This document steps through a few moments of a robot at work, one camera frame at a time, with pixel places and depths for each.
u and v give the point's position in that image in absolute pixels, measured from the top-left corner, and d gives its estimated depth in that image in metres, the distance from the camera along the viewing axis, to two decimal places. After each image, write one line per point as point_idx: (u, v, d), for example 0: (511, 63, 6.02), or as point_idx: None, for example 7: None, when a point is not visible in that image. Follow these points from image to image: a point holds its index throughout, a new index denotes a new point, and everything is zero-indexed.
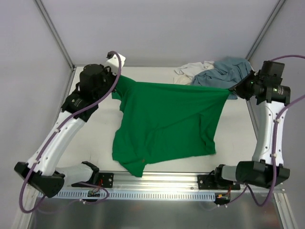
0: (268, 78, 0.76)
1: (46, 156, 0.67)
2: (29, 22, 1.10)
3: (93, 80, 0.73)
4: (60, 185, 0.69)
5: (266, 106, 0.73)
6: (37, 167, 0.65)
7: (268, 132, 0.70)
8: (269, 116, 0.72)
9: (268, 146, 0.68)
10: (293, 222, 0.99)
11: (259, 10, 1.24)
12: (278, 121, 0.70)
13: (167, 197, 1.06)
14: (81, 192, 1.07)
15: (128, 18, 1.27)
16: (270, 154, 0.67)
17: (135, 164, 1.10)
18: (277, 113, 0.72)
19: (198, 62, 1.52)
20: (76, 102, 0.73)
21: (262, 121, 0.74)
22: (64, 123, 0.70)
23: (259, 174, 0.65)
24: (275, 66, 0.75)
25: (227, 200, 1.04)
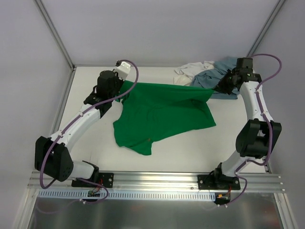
0: (242, 69, 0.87)
1: (70, 132, 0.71)
2: (29, 21, 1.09)
3: (108, 83, 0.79)
4: (70, 170, 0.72)
5: (245, 85, 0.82)
6: (61, 140, 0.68)
7: (253, 100, 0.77)
8: (250, 90, 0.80)
9: (257, 109, 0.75)
10: (293, 222, 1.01)
11: (259, 10, 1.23)
12: (258, 91, 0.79)
13: (168, 197, 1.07)
14: (81, 192, 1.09)
15: (129, 18, 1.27)
16: (260, 114, 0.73)
17: (141, 145, 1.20)
18: (256, 88, 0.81)
19: (198, 62, 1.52)
20: (98, 99, 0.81)
21: (247, 98, 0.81)
22: (88, 109, 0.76)
23: (257, 132, 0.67)
24: (247, 60, 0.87)
25: (227, 200, 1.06)
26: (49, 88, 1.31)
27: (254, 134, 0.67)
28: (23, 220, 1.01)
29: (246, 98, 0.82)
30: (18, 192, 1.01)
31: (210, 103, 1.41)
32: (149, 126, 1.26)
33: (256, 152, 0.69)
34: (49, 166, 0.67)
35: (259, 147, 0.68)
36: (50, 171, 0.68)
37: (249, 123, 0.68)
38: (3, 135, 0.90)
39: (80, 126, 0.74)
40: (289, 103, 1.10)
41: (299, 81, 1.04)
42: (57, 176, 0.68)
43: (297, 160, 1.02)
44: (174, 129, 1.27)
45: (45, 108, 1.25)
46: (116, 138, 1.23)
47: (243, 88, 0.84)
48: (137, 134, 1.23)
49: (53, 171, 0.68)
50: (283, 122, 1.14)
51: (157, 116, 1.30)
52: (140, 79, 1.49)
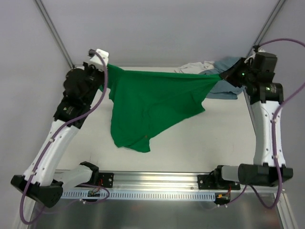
0: (261, 75, 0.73)
1: (43, 166, 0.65)
2: (29, 21, 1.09)
3: (79, 87, 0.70)
4: (59, 193, 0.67)
5: (261, 106, 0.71)
6: (35, 178, 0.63)
7: (266, 134, 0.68)
8: (265, 117, 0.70)
9: (269, 148, 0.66)
10: (293, 222, 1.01)
11: (259, 10, 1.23)
12: (275, 121, 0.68)
13: (168, 197, 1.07)
14: (81, 192, 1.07)
15: (129, 19, 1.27)
16: (272, 156, 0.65)
17: (140, 143, 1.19)
18: (273, 113, 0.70)
19: (198, 62, 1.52)
20: (69, 110, 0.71)
21: (259, 122, 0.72)
22: (58, 131, 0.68)
23: (264, 178, 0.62)
24: (268, 61, 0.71)
25: (227, 200, 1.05)
26: (50, 88, 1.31)
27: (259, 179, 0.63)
28: (23, 221, 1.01)
29: (258, 122, 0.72)
30: (18, 192, 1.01)
31: (210, 103, 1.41)
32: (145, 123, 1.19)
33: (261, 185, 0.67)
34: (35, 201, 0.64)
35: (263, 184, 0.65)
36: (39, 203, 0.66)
37: (255, 167, 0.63)
38: (3, 135, 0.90)
39: (53, 152, 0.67)
40: (289, 103, 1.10)
41: (299, 81, 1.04)
42: (48, 205, 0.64)
43: (297, 160, 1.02)
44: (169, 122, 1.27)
45: (45, 108, 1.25)
46: (114, 138, 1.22)
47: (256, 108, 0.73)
48: (133, 133, 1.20)
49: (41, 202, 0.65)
50: (284, 123, 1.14)
51: (152, 112, 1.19)
52: None
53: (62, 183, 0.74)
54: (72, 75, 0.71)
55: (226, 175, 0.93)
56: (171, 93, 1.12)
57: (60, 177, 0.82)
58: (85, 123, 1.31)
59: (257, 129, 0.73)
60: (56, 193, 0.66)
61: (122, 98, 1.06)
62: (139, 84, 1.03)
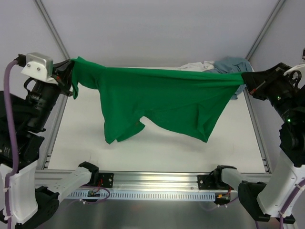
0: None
1: (15, 209, 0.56)
2: (28, 22, 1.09)
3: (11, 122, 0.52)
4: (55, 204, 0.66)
5: (292, 170, 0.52)
6: (14, 220, 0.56)
7: (283, 195, 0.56)
8: (290, 180, 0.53)
9: (278, 204, 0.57)
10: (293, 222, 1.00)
11: (259, 10, 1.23)
12: (300, 189, 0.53)
13: (167, 197, 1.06)
14: (81, 192, 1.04)
15: (128, 18, 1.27)
16: (278, 210, 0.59)
17: (134, 131, 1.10)
18: (303, 178, 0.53)
19: (198, 62, 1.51)
20: (6, 151, 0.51)
21: (281, 174, 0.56)
22: (7, 182, 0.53)
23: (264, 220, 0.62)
24: None
25: (227, 200, 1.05)
26: None
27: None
28: None
29: (280, 171, 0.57)
30: None
31: None
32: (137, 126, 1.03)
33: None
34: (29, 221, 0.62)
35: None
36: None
37: (257, 215, 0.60)
38: None
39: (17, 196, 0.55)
40: None
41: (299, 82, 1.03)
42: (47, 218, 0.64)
43: None
44: (172, 126, 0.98)
45: None
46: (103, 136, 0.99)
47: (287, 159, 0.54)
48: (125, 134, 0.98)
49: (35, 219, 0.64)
50: None
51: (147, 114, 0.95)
52: None
53: (58, 194, 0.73)
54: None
55: (228, 180, 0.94)
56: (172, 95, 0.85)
57: (58, 187, 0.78)
58: (86, 123, 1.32)
59: (279, 171, 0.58)
60: (52, 207, 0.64)
61: (108, 95, 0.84)
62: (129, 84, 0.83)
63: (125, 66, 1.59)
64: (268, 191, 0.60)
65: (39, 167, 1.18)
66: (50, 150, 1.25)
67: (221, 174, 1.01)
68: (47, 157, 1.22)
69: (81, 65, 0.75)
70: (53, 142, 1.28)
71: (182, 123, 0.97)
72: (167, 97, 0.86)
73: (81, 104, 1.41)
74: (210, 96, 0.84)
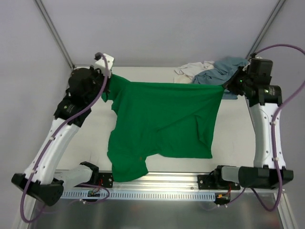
0: (257, 78, 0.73)
1: (43, 164, 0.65)
2: (29, 21, 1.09)
3: (83, 86, 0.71)
4: (59, 192, 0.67)
5: (260, 109, 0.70)
6: (35, 177, 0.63)
7: (266, 135, 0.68)
8: (265, 119, 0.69)
9: (269, 150, 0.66)
10: (293, 222, 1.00)
11: (259, 10, 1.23)
12: (274, 123, 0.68)
13: (168, 197, 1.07)
14: (81, 192, 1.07)
15: (129, 18, 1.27)
16: (271, 159, 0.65)
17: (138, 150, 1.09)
18: (272, 115, 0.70)
19: (198, 62, 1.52)
20: (69, 109, 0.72)
21: (259, 126, 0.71)
22: (60, 129, 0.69)
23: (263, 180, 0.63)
24: (265, 64, 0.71)
25: (227, 200, 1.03)
26: (51, 88, 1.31)
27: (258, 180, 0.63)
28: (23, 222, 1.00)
29: (257, 126, 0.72)
30: (18, 192, 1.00)
31: None
32: (143, 143, 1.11)
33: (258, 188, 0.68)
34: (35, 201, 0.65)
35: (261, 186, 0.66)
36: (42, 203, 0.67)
37: (256, 171, 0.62)
38: (5, 134, 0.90)
39: (54, 150, 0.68)
40: (289, 104, 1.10)
41: (299, 81, 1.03)
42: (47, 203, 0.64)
43: (297, 160, 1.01)
44: (172, 148, 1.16)
45: (45, 108, 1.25)
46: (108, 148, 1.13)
47: (255, 110, 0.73)
48: (128, 151, 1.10)
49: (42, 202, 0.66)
50: (284, 123, 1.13)
51: (154, 131, 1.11)
52: (140, 79, 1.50)
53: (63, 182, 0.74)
54: (78, 72, 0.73)
55: (227, 174, 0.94)
56: (178, 114, 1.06)
57: (61, 175, 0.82)
58: (85, 124, 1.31)
59: (256, 130, 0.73)
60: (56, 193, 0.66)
61: (126, 110, 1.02)
62: (147, 102, 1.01)
63: (124, 66, 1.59)
64: (257, 147, 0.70)
65: None
66: None
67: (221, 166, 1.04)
68: None
69: (116, 79, 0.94)
70: None
71: (180, 144, 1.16)
72: (171, 111, 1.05)
73: None
74: (205, 106, 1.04)
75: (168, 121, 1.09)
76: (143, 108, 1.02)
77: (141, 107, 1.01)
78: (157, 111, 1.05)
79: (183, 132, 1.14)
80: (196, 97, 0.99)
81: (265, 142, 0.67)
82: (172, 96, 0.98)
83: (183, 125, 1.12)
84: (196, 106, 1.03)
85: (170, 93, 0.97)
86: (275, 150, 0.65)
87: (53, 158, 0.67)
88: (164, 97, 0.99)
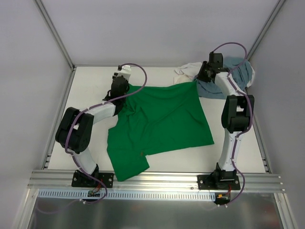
0: (213, 64, 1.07)
1: (95, 110, 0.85)
2: (29, 20, 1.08)
3: (121, 87, 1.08)
4: (86, 145, 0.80)
5: (217, 74, 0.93)
6: (88, 112, 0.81)
7: (227, 83, 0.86)
8: (222, 77, 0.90)
9: (231, 88, 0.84)
10: (293, 222, 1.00)
11: (259, 10, 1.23)
12: (229, 76, 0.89)
13: (168, 197, 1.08)
14: (81, 192, 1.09)
15: (129, 18, 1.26)
16: (235, 91, 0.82)
17: (141, 148, 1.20)
18: (227, 74, 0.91)
19: (198, 62, 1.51)
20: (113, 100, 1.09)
21: (221, 84, 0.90)
22: (108, 102, 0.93)
23: (236, 104, 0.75)
24: (217, 55, 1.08)
25: (227, 200, 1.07)
26: (51, 88, 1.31)
27: (234, 108, 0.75)
28: (23, 221, 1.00)
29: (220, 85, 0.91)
30: (19, 192, 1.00)
31: (211, 102, 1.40)
32: (144, 140, 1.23)
33: (239, 124, 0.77)
34: (72, 135, 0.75)
35: (240, 119, 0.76)
36: (73, 144, 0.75)
37: (228, 98, 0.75)
38: (5, 134, 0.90)
39: (102, 109, 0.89)
40: (289, 103, 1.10)
41: (299, 81, 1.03)
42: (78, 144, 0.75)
43: (297, 160, 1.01)
44: (175, 142, 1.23)
45: (45, 108, 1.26)
46: (109, 146, 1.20)
47: (217, 78, 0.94)
48: (132, 148, 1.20)
49: (74, 143, 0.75)
50: (284, 123, 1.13)
51: (153, 127, 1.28)
52: (140, 80, 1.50)
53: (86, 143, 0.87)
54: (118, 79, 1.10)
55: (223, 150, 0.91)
56: (170, 108, 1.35)
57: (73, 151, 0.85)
58: None
59: (221, 88, 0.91)
60: (85, 140, 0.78)
61: (130, 110, 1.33)
62: (145, 102, 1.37)
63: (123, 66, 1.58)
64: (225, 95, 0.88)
65: (39, 167, 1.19)
66: (50, 150, 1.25)
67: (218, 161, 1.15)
68: (47, 157, 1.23)
69: None
70: (53, 142, 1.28)
71: (181, 138, 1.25)
72: (164, 106, 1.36)
73: (81, 104, 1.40)
74: (188, 97, 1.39)
75: (164, 117, 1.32)
76: (142, 108, 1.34)
77: (140, 107, 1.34)
78: (154, 109, 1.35)
79: (182, 126, 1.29)
80: (177, 89, 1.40)
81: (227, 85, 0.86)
82: (158, 89, 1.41)
83: (178, 119, 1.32)
84: (179, 97, 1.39)
85: (157, 88, 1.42)
86: (235, 86, 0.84)
87: (98, 113, 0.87)
88: (154, 93, 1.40)
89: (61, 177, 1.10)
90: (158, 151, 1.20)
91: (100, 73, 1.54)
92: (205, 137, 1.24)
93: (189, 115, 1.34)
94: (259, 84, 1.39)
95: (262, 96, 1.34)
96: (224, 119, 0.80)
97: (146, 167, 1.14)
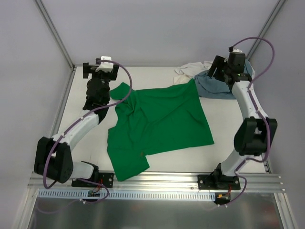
0: (233, 67, 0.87)
1: (72, 133, 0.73)
2: (29, 19, 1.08)
3: (99, 93, 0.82)
4: (68, 172, 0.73)
5: (237, 83, 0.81)
6: (63, 140, 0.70)
7: (246, 98, 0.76)
8: (242, 89, 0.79)
9: (251, 108, 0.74)
10: (293, 222, 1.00)
11: (259, 10, 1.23)
12: (250, 89, 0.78)
13: (168, 197, 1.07)
14: (81, 192, 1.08)
15: (129, 18, 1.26)
16: (255, 111, 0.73)
17: (141, 148, 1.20)
18: (248, 86, 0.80)
19: (198, 62, 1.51)
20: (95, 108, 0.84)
21: (239, 97, 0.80)
22: (89, 113, 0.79)
23: (254, 130, 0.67)
24: (238, 57, 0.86)
25: (227, 200, 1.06)
26: (51, 88, 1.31)
27: (251, 132, 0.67)
28: (23, 221, 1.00)
29: (238, 97, 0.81)
30: (19, 192, 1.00)
31: (211, 102, 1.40)
32: (144, 140, 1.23)
33: (254, 149, 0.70)
34: (51, 169, 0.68)
35: (257, 145, 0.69)
36: (53, 176, 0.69)
37: (245, 122, 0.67)
38: (5, 134, 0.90)
39: (81, 127, 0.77)
40: (289, 103, 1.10)
41: (299, 81, 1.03)
42: (58, 177, 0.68)
43: (297, 160, 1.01)
44: (175, 142, 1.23)
45: (45, 108, 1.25)
46: (108, 146, 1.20)
47: (234, 88, 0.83)
48: (132, 148, 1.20)
49: (55, 176, 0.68)
50: (285, 123, 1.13)
51: (153, 127, 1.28)
52: (140, 80, 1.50)
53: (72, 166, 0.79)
54: (92, 84, 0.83)
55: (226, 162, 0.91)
56: (170, 109, 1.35)
57: None
58: None
59: (238, 102, 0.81)
60: (66, 170, 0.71)
61: (129, 110, 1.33)
62: (145, 102, 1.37)
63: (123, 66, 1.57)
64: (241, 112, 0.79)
65: None
66: None
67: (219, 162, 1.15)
68: None
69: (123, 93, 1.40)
70: None
71: (180, 138, 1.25)
72: (164, 106, 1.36)
73: (81, 104, 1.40)
74: (189, 97, 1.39)
75: (164, 117, 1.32)
76: (142, 108, 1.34)
77: (140, 107, 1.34)
78: (153, 109, 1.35)
79: (182, 126, 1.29)
80: (177, 90, 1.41)
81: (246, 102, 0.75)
82: (158, 90, 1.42)
83: (178, 119, 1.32)
84: (179, 97, 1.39)
85: (157, 89, 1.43)
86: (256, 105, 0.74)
87: (76, 132, 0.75)
88: (154, 93, 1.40)
89: None
90: (158, 151, 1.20)
91: None
92: (205, 137, 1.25)
93: (189, 115, 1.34)
94: (259, 84, 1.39)
95: (263, 96, 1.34)
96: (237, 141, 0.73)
97: (146, 167, 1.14)
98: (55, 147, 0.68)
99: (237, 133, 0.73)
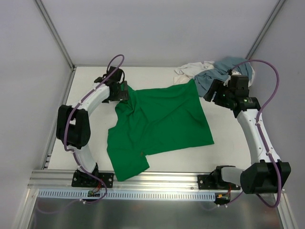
0: (238, 91, 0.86)
1: (87, 101, 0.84)
2: (29, 20, 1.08)
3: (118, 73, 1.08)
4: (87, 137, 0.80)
5: (244, 114, 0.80)
6: (80, 107, 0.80)
7: (256, 134, 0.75)
8: (250, 122, 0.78)
9: (261, 146, 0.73)
10: (293, 221, 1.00)
11: (259, 11, 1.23)
12: (259, 123, 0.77)
13: (168, 197, 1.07)
14: (81, 192, 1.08)
15: (129, 17, 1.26)
16: (266, 153, 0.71)
17: (141, 148, 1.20)
18: (256, 118, 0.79)
19: (198, 62, 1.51)
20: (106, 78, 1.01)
21: (248, 130, 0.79)
22: (100, 86, 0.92)
23: (265, 175, 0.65)
24: (241, 80, 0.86)
25: (227, 200, 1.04)
26: (51, 88, 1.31)
27: (262, 179, 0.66)
28: (23, 221, 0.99)
29: (246, 129, 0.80)
30: (19, 192, 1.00)
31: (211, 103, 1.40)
32: (144, 140, 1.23)
33: (264, 192, 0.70)
34: (71, 133, 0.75)
35: (266, 188, 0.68)
36: (74, 140, 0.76)
37: (256, 168, 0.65)
38: (5, 135, 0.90)
39: (94, 97, 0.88)
40: (289, 103, 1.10)
41: (299, 81, 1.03)
42: (79, 140, 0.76)
43: (297, 160, 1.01)
44: (175, 142, 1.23)
45: (45, 108, 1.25)
46: (108, 146, 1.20)
47: (241, 118, 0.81)
48: (131, 148, 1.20)
49: (75, 139, 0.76)
50: (284, 123, 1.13)
51: (153, 127, 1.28)
52: (140, 80, 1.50)
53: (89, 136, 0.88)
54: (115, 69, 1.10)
55: (227, 174, 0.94)
56: (169, 109, 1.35)
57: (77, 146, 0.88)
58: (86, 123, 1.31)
59: (246, 134, 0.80)
60: (86, 135, 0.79)
61: (129, 110, 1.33)
62: (145, 103, 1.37)
63: (123, 66, 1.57)
64: (250, 146, 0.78)
65: (39, 167, 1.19)
66: (50, 150, 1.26)
67: (218, 165, 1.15)
68: (47, 157, 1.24)
69: None
70: (53, 142, 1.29)
71: (181, 138, 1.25)
72: (164, 106, 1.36)
73: None
74: (188, 97, 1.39)
75: (164, 117, 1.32)
76: (142, 108, 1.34)
77: (140, 108, 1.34)
78: (153, 109, 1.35)
79: (181, 126, 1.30)
80: (177, 90, 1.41)
81: (256, 140, 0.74)
82: (157, 90, 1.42)
83: (178, 119, 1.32)
84: (179, 98, 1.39)
85: (156, 89, 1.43)
86: (266, 144, 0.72)
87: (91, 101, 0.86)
88: (153, 93, 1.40)
89: (61, 177, 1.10)
90: (159, 151, 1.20)
91: (100, 74, 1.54)
92: (204, 137, 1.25)
93: (189, 115, 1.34)
94: (259, 84, 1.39)
95: (262, 97, 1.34)
96: (246, 180, 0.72)
97: (145, 167, 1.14)
98: (75, 112, 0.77)
99: (246, 171, 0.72)
